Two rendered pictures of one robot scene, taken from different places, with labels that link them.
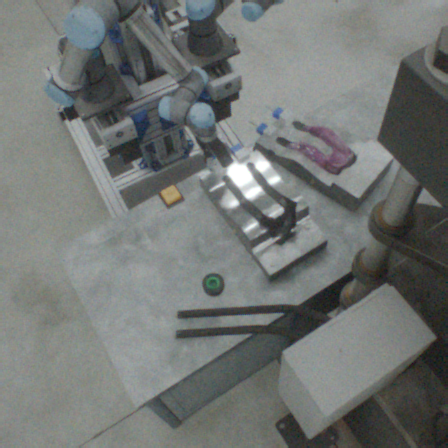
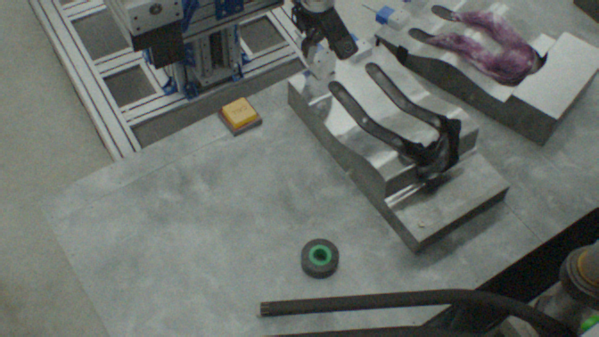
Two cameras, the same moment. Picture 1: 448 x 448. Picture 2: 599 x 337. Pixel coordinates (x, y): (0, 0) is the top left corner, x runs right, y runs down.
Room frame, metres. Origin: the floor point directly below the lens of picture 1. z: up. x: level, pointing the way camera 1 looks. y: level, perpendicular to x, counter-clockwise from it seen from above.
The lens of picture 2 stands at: (0.07, 0.25, 2.18)
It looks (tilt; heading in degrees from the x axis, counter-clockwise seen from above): 56 degrees down; 350
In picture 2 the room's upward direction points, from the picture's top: 3 degrees clockwise
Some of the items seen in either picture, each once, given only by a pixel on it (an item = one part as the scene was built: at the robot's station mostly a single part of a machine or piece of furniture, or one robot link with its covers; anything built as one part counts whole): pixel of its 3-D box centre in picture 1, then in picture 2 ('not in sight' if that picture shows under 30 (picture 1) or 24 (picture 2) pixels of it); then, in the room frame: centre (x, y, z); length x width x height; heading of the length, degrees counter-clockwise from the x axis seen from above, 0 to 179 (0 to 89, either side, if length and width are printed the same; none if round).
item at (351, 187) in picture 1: (322, 151); (485, 51); (1.24, -0.42, 0.86); 0.50 x 0.26 x 0.11; 43
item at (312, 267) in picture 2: (213, 284); (319, 258); (0.73, 0.08, 0.82); 0.08 x 0.08 x 0.04
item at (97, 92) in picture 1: (93, 81); not in sight; (1.54, 0.46, 1.09); 0.15 x 0.15 x 0.10
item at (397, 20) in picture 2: (261, 128); (382, 14); (1.39, -0.19, 0.86); 0.13 x 0.05 x 0.05; 43
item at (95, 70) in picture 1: (84, 60); not in sight; (1.54, 0.47, 1.20); 0.13 x 0.12 x 0.14; 150
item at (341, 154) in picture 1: (321, 145); (486, 39); (1.23, -0.41, 0.90); 0.26 x 0.18 x 0.08; 43
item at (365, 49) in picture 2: (236, 149); (347, 42); (1.27, -0.07, 0.89); 0.13 x 0.05 x 0.05; 26
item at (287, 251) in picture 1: (261, 207); (394, 132); (1.00, -0.13, 0.87); 0.50 x 0.26 x 0.14; 26
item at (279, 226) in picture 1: (261, 196); (397, 112); (1.02, -0.14, 0.92); 0.35 x 0.16 x 0.09; 26
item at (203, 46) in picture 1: (204, 34); not in sight; (1.73, 0.01, 1.09); 0.15 x 0.15 x 0.10
